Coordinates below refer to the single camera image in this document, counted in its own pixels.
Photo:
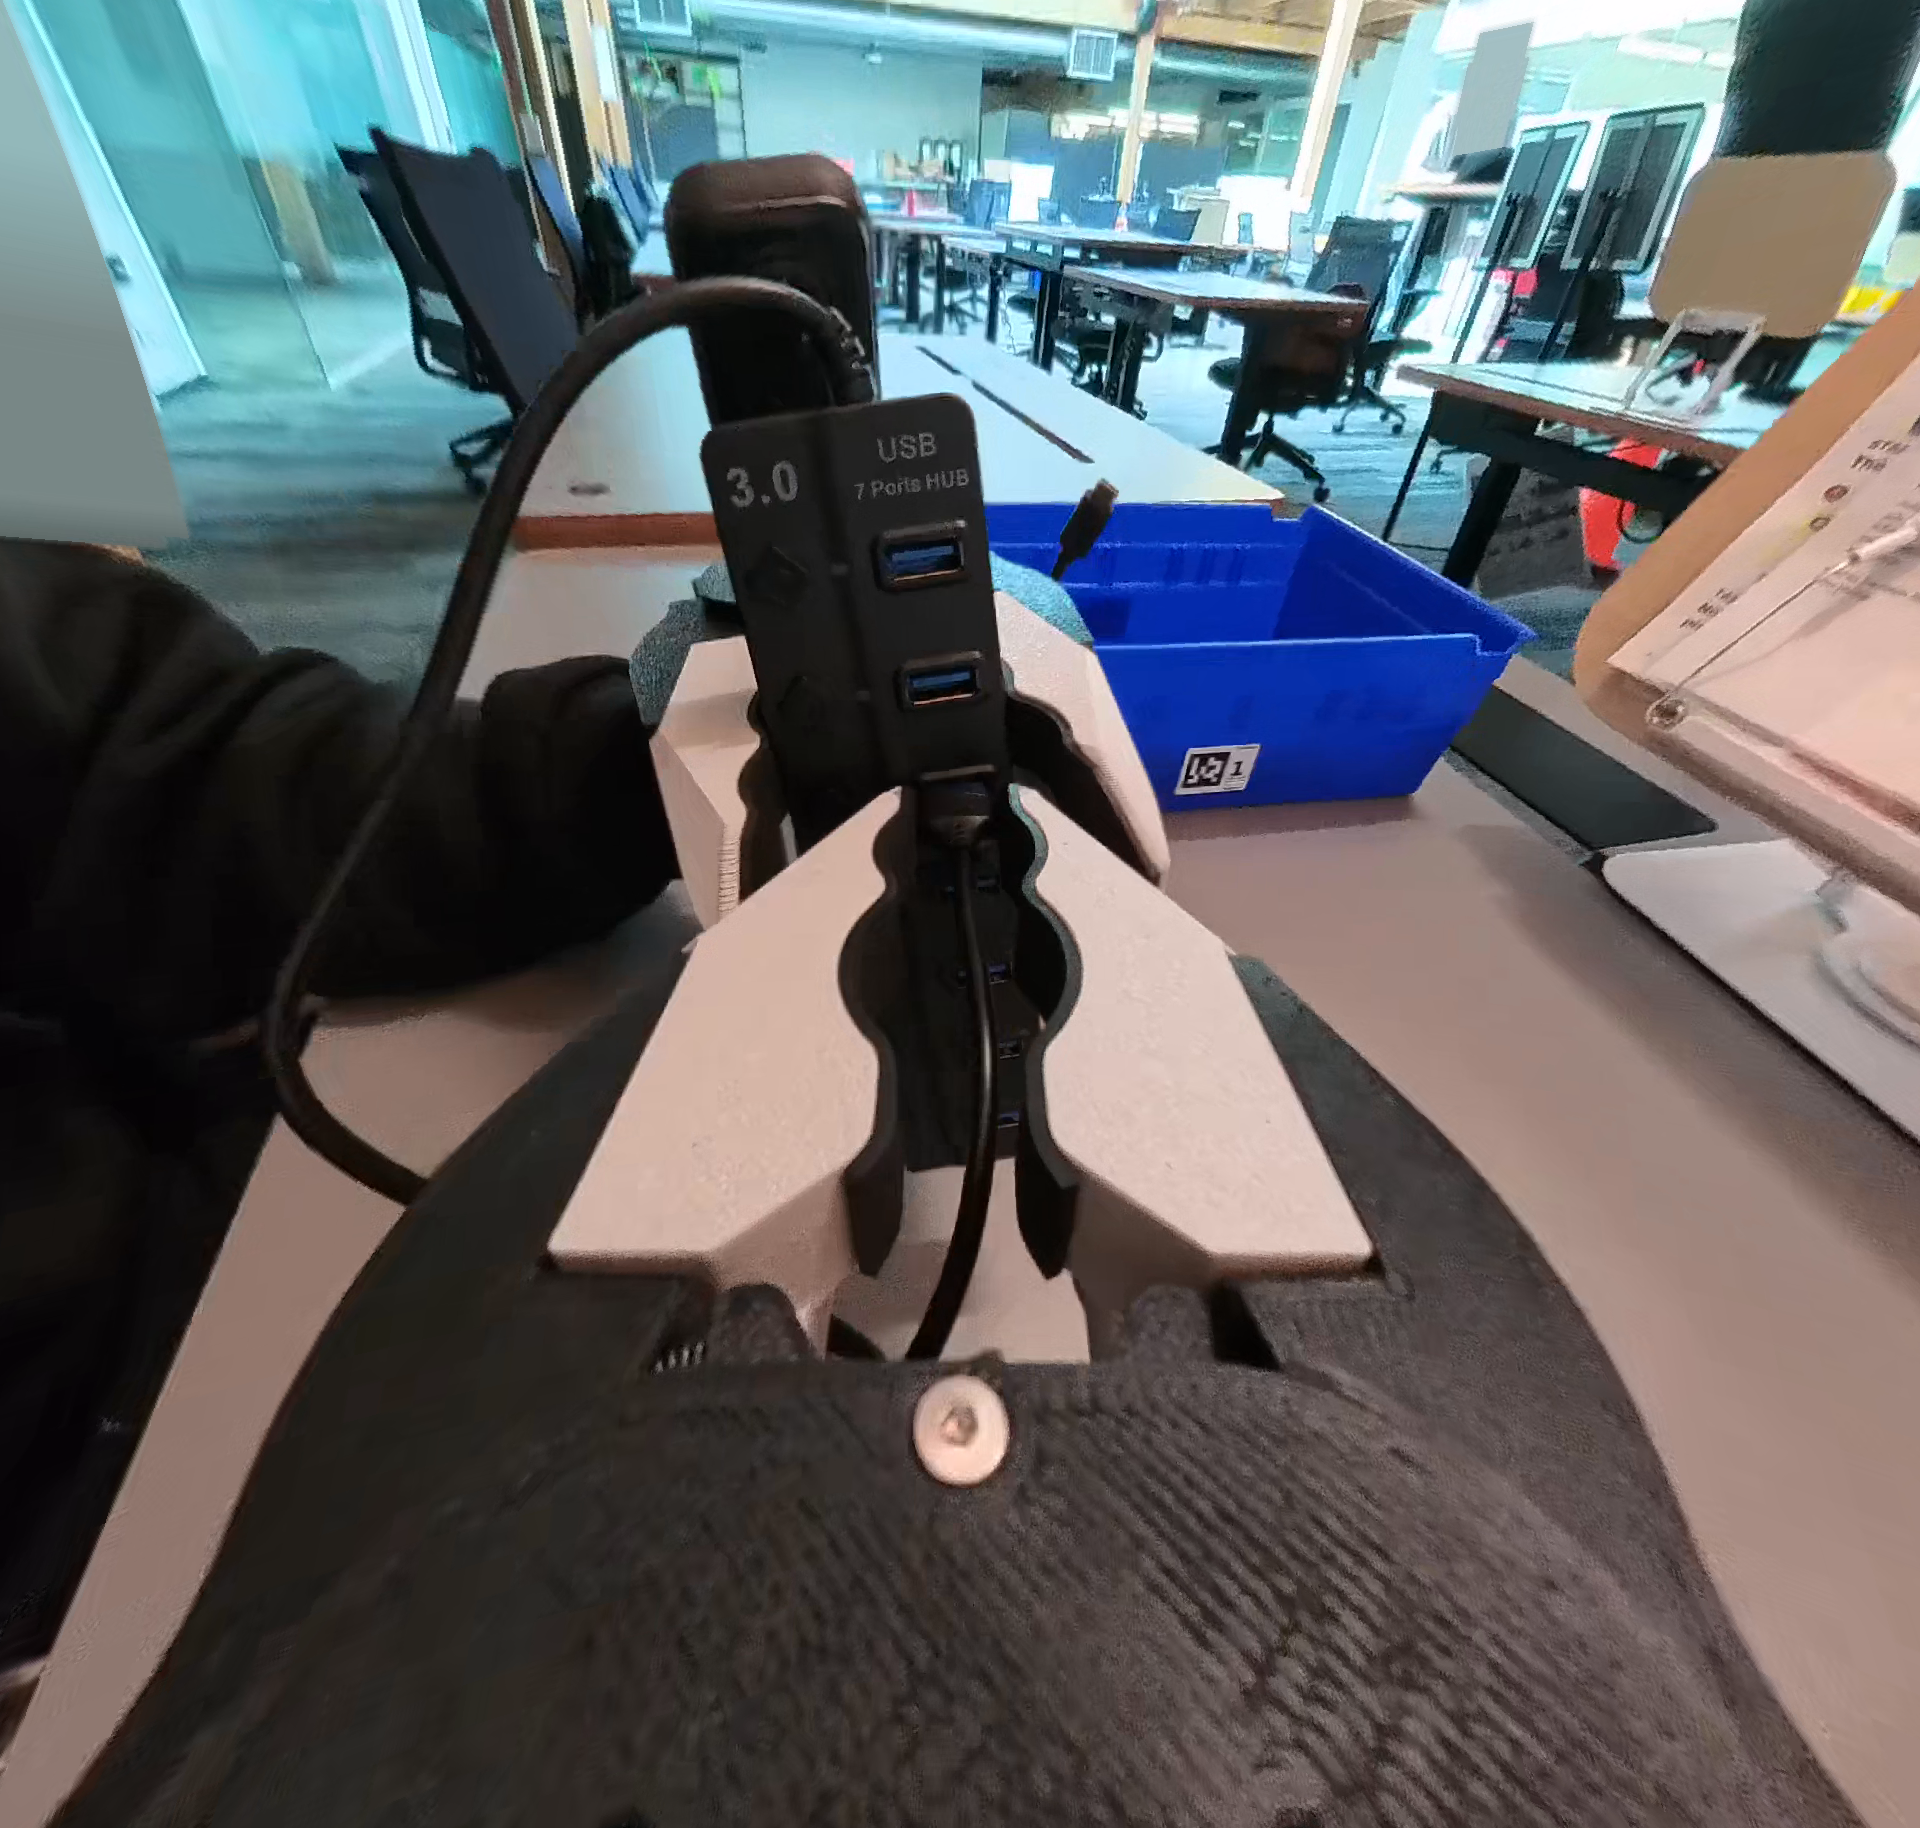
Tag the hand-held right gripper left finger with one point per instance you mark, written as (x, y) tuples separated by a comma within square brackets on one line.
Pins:
[(721, 1109)]

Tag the person's torso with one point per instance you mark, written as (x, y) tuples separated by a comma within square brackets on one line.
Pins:
[(91, 1259)]

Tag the orange traffic cone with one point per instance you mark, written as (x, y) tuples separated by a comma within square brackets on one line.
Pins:
[(1606, 530)]

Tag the wooden office desk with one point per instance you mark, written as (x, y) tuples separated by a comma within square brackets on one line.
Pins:
[(1200, 289), (1576, 394)]

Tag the person's left forearm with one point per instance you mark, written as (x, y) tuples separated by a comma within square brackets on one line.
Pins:
[(151, 748)]

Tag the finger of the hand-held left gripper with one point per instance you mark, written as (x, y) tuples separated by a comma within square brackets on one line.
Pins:
[(1118, 764), (702, 764)]

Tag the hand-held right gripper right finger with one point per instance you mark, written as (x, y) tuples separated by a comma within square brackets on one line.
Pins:
[(1200, 1123)]

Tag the grey office desk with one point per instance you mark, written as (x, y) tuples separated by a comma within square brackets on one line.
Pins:
[(616, 464)]

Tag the instruction sheet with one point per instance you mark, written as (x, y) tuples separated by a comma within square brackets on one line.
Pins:
[(1846, 538)]

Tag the blue plastic bin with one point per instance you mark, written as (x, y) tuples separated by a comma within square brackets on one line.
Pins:
[(1321, 688)]

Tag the black monitor on stand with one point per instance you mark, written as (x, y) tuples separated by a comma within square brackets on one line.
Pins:
[(1537, 209), (1643, 194)]

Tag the black acoustic panel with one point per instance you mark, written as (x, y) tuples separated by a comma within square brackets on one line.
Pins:
[(1808, 49)]

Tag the black office chair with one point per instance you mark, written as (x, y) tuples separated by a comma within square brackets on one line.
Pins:
[(481, 284), (1336, 314)]

